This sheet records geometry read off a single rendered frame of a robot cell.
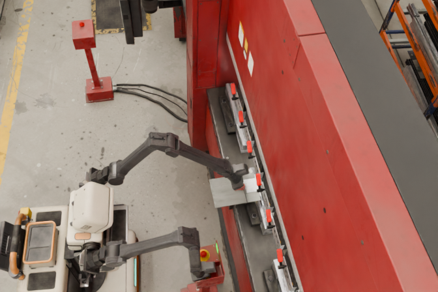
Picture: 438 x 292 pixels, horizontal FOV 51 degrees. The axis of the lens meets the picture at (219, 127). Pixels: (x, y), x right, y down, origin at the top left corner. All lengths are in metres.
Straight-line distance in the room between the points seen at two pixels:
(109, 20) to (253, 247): 3.09
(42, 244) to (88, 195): 0.58
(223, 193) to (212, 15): 1.03
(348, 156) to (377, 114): 0.18
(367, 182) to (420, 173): 0.15
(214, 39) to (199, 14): 0.24
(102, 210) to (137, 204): 1.50
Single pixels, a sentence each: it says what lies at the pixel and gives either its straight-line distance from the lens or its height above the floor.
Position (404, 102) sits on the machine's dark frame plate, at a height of 2.30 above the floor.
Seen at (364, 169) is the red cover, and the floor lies 2.30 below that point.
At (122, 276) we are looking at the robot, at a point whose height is 0.28.
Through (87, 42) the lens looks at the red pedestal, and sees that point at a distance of 3.78.
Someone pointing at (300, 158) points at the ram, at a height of 1.89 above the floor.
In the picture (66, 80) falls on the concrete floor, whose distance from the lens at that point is 4.56.
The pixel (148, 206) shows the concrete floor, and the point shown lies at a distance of 3.74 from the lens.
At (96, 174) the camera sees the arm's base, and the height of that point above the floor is 1.23.
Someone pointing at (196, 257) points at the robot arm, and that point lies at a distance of 2.35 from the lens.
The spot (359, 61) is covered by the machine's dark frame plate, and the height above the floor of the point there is 2.30.
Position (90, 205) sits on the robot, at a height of 1.39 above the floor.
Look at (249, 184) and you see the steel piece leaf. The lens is 2.70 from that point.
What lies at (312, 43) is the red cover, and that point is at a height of 2.30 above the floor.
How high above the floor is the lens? 3.38
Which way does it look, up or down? 56 degrees down
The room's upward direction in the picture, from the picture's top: 5 degrees clockwise
